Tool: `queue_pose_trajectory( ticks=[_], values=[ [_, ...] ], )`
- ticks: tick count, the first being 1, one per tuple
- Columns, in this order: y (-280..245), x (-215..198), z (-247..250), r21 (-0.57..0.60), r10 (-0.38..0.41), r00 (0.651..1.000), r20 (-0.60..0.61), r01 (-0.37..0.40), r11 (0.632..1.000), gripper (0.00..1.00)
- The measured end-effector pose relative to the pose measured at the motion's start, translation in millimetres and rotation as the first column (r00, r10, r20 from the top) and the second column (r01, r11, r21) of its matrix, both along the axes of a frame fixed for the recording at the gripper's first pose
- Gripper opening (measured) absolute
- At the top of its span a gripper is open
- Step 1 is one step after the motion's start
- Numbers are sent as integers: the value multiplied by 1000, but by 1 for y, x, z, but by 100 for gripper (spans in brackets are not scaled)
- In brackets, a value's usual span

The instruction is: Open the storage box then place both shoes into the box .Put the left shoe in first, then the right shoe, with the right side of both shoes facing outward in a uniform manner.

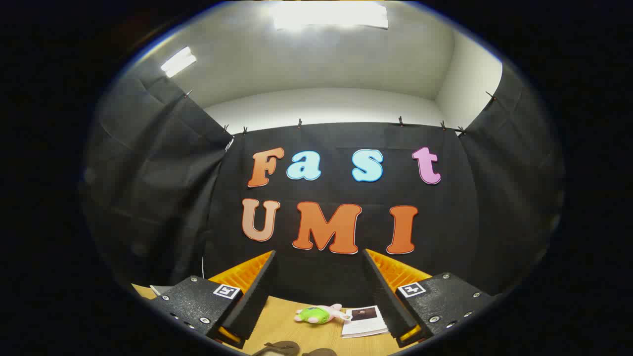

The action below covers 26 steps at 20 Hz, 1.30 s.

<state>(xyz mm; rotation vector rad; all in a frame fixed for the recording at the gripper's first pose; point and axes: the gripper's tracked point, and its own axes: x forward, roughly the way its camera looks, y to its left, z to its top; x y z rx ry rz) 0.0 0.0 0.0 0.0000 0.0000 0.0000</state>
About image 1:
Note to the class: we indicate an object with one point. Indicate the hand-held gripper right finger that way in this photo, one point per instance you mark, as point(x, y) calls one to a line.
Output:
point(388, 306)

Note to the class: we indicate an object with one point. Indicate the white paperback book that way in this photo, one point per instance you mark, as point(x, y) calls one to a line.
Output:
point(366, 324)

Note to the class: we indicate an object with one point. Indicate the black backdrop cloth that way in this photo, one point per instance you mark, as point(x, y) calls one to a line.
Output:
point(198, 198)

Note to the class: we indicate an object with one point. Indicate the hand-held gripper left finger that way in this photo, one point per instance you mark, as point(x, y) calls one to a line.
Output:
point(252, 306)

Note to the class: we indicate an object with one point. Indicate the brown fuzzy shoe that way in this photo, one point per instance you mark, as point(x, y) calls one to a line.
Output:
point(277, 347)
point(320, 352)

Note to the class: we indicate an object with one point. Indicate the green and pink plush toy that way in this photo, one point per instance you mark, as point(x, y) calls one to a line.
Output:
point(316, 314)

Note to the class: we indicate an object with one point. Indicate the row of small black clips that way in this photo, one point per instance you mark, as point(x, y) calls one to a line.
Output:
point(299, 123)

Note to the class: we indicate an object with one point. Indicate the large ceiling light panel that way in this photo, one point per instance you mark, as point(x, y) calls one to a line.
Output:
point(329, 15)

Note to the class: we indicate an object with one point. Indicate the small ceiling light panel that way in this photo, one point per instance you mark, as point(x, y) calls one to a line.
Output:
point(178, 62)

